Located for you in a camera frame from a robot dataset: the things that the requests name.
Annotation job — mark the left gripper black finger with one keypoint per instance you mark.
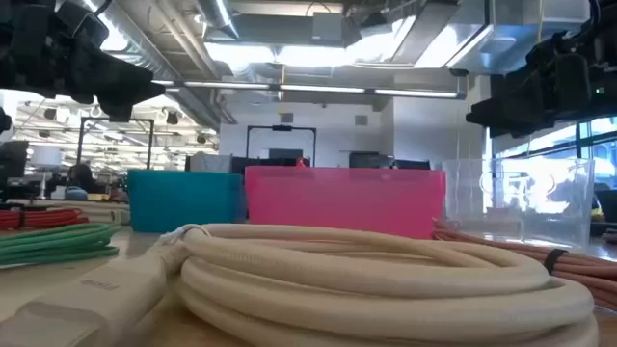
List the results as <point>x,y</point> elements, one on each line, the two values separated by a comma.
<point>84,21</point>
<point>111,82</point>

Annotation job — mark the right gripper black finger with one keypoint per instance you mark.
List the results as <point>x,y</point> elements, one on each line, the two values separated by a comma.
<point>520,108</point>
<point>571,79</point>

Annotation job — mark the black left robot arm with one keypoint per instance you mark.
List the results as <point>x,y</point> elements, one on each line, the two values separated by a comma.
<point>4,120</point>

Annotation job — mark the small white table lamp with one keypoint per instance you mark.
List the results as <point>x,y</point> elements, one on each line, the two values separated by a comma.
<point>46,156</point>

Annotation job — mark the person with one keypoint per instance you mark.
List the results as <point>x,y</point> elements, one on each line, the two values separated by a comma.
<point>82,178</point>

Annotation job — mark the clear plastic bin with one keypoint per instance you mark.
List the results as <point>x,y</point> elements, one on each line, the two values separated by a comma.
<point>520,217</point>

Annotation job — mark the grey cabinet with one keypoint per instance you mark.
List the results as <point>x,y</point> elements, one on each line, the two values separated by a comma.
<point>209,163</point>

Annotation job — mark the teal plastic bin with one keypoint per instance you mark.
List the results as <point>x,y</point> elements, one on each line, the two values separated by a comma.
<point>183,202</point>

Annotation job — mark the dark monitor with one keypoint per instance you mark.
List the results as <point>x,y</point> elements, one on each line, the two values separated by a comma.
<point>285,154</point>
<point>368,160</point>

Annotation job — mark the long linear ceiling light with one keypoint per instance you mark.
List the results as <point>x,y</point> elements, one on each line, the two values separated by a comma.
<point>323,89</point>

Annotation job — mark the pink plastic bin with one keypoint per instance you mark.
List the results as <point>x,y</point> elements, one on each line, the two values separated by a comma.
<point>344,202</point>

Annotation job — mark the grey ceiling junction box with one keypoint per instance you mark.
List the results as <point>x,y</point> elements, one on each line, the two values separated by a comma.
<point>328,26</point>

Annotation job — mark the black gantry frame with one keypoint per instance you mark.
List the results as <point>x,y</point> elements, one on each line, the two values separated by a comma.
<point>282,128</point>
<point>115,119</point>

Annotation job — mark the silver round ventilation duct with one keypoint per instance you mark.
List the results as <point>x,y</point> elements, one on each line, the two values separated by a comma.
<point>219,17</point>

